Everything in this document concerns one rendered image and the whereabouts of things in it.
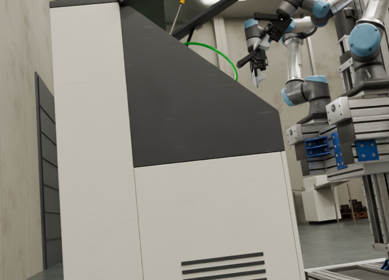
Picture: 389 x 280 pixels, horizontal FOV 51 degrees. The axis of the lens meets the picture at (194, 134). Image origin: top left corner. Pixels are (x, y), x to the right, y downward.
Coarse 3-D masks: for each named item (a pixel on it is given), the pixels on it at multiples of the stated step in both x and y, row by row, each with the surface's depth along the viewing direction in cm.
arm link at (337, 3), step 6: (330, 0) 187; (336, 0) 185; (342, 0) 185; (348, 0) 185; (354, 0) 186; (330, 6) 186; (336, 6) 186; (342, 6) 186; (330, 12) 187; (336, 12) 188; (324, 18) 187; (330, 18) 190; (318, 24) 192; (324, 24) 192
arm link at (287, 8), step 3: (282, 3) 182; (285, 3) 182; (288, 3) 181; (279, 6) 184; (282, 6) 182; (285, 6) 181; (288, 6) 181; (291, 6) 181; (282, 9) 182; (285, 9) 181; (288, 9) 181; (291, 9) 182; (294, 9) 182; (285, 12) 182; (288, 12) 182; (291, 12) 182; (294, 12) 184; (288, 15) 183; (291, 15) 183
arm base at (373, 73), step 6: (360, 66) 177; (366, 66) 175; (372, 66) 174; (378, 66) 175; (360, 72) 177; (366, 72) 175; (372, 72) 173; (378, 72) 173; (384, 72) 174; (360, 78) 176; (366, 78) 175; (372, 78) 172; (378, 78) 172; (384, 78) 172; (354, 84) 179
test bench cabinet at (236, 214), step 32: (224, 160) 156; (256, 160) 156; (160, 192) 153; (192, 192) 153; (224, 192) 153; (256, 192) 154; (288, 192) 154; (160, 224) 150; (192, 224) 151; (224, 224) 151; (256, 224) 152; (288, 224) 152; (160, 256) 148; (192, 256) 149; (224, 256) 149; (256, 256) 149; (288, 256) 150
